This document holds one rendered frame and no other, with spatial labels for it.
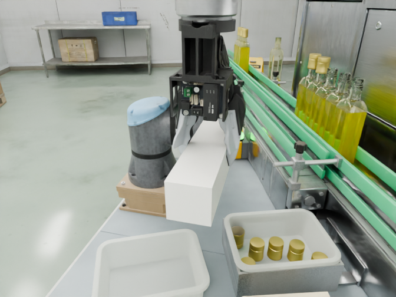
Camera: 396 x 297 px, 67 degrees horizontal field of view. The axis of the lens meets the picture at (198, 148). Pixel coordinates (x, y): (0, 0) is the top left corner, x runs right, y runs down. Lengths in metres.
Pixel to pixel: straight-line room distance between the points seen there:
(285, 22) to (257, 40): 0.66
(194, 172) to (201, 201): 0.04
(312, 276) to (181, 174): 0.41
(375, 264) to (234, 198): 0.43
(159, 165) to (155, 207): 0.12
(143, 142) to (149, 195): 0.16
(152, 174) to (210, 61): 0.52
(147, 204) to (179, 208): 0.49
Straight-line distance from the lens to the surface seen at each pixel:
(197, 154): 0.44
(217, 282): 0.73
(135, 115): 0.79
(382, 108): 0.97
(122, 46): 6.69
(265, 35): 6.96
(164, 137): 0.79
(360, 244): 0.76
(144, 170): 0.84
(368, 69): 1.02
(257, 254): 0.74
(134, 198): 0.89
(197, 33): 0.36
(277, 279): 0.68
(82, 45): 6.17
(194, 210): 0.39
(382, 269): 0.72
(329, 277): 0.73
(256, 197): 0.98
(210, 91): 0.37
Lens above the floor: 1.31
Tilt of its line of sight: 27 degrees down
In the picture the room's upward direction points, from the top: straight up
